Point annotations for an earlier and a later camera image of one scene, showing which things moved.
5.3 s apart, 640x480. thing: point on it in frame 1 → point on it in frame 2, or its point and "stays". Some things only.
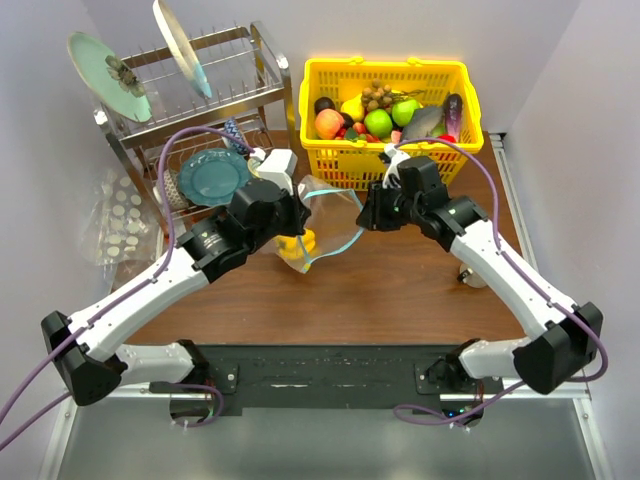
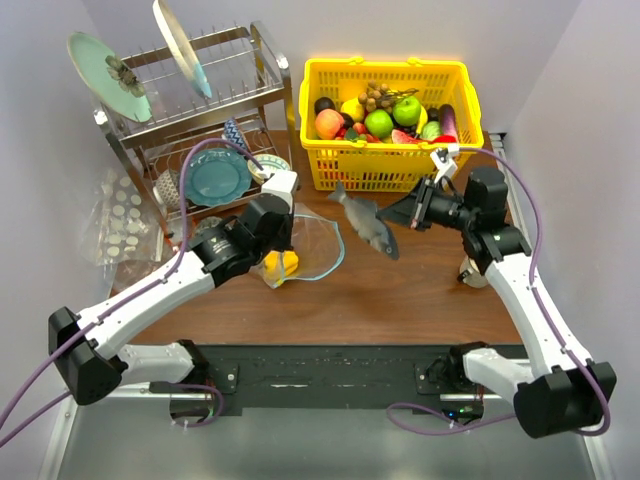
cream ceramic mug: x=468 y=276 stays
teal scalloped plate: x=211 y=177 stays
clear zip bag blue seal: x=336 y=221 → x=317 y=251
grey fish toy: x=421 y=121 → x=362 y=216
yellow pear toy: x=354 y=107 stays
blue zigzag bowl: x=239 y=146 stays
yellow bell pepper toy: x=295 y=246 → x=280 y=264
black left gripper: x=299 y=214 stays
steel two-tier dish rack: x=219 y=103 stays
